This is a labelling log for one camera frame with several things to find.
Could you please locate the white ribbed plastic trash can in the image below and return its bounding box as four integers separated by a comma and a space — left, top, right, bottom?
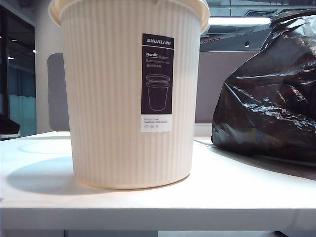
48, 0, 211, 190

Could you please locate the black plastic garbage bag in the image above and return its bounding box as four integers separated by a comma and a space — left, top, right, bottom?
211, 9, 316, 162

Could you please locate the brown desk partition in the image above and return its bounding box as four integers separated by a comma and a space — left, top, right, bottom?
198, 51, 260, 124

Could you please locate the grey rounded partition panel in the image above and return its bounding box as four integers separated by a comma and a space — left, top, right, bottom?
46, 53, 71, 131

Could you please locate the long ceiling light strip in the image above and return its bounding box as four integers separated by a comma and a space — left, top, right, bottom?
208, 16, 272, 25

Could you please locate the ceiling air vent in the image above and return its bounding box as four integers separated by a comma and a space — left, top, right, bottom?
244, 9, 270, 17

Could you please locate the white cable raceway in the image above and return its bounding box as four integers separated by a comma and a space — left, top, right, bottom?
194, 123, 214, 138

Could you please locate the white cable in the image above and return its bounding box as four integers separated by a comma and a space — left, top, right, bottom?
194, 138, 215, 148

